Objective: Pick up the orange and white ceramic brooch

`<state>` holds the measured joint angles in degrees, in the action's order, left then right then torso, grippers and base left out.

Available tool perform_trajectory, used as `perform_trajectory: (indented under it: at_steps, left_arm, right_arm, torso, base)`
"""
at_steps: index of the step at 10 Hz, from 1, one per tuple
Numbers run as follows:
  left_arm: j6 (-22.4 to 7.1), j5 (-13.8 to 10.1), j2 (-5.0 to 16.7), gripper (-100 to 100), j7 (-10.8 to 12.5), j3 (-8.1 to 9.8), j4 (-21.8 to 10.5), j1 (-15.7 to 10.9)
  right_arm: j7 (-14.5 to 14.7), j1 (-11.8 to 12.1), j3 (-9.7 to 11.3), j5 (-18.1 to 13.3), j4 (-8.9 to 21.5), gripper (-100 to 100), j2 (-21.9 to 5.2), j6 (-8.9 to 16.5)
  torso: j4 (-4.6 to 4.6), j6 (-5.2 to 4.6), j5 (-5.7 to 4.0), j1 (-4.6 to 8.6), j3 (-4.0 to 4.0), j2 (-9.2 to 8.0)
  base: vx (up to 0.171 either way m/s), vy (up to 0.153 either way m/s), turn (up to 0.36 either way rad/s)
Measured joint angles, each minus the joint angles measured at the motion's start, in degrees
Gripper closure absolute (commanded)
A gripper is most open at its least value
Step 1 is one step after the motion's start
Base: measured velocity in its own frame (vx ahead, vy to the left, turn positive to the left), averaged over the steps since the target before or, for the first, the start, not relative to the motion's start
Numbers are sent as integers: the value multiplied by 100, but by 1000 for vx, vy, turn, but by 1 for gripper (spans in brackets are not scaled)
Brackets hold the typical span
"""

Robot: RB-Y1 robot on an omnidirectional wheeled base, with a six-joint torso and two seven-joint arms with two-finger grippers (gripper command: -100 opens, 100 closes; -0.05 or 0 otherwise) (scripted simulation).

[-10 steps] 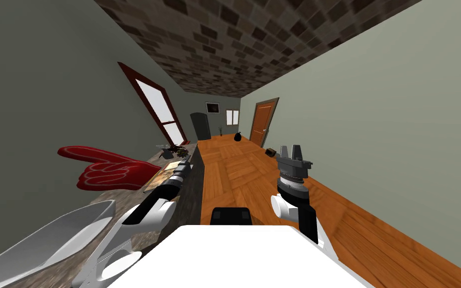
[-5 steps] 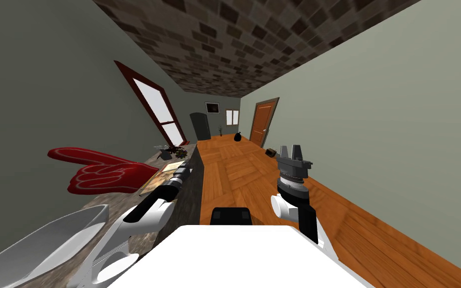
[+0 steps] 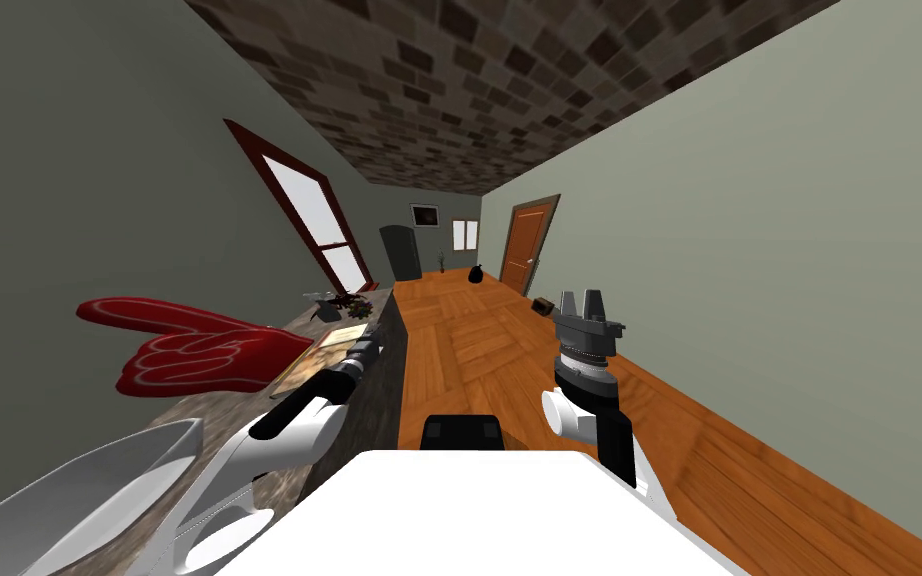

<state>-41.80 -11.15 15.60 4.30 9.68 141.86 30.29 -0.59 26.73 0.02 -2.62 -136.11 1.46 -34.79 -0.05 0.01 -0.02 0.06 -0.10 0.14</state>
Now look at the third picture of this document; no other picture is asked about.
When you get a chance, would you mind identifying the dark flower bouquet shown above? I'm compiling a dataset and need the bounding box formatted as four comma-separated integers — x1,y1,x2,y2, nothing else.
332,292,375,321

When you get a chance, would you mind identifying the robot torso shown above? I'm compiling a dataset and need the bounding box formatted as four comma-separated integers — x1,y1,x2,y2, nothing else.
212,414,744,576

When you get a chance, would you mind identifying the dark grey cabinet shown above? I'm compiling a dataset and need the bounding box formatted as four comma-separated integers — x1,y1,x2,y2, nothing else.
378,224,425,284

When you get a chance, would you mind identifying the yellow flat book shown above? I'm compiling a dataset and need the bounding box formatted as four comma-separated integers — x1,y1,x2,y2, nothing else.
268,323,371,400

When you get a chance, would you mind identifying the grey metal desk item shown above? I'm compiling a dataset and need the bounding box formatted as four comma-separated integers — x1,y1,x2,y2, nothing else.
303,291,344,324

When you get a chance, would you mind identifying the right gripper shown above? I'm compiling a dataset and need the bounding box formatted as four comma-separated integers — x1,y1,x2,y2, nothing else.
551,288,627,358

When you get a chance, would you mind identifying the red framed window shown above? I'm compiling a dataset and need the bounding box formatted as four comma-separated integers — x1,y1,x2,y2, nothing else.
222,118,381,296

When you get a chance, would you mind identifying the orange wooden door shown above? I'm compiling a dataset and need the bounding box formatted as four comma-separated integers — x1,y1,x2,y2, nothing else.
500,194,563,297

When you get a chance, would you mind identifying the red foam finger hand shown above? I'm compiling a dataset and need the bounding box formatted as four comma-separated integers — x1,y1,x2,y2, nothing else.
75,296,316,399

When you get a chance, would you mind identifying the white oblong bowl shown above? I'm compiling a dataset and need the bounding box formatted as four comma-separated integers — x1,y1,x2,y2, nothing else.
0,416,206,576

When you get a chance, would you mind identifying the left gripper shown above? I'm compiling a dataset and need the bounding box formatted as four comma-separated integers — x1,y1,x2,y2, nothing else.
346,326,387,371

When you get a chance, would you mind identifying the small white window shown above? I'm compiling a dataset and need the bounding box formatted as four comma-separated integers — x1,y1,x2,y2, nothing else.
450,218,481,253

